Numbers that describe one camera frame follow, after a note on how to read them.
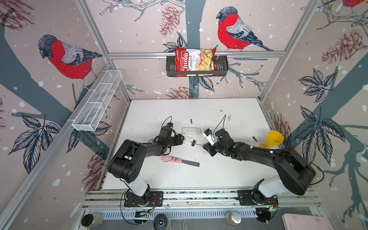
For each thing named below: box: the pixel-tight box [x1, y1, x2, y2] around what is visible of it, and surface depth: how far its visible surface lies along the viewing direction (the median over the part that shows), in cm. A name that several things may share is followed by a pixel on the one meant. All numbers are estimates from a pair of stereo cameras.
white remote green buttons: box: [183, 136, 197, 148], surface depth 97 cm
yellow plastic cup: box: [258, 130, 285, 150], surface depth 81 cm
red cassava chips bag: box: [174, 47, 219, 78], surface depth 89 cm
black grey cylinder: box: [80, 213, 104, 228], surface depth 62 cm
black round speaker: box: [153, 213, 169, 230], surface depth 60 cm
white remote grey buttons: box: [181, 126, 202, 135], surface depth 103 cm
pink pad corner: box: [281, 213, 334, 230], surface depth 67 cm
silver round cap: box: [224, 210, 242, 227], surface depth 61 cm
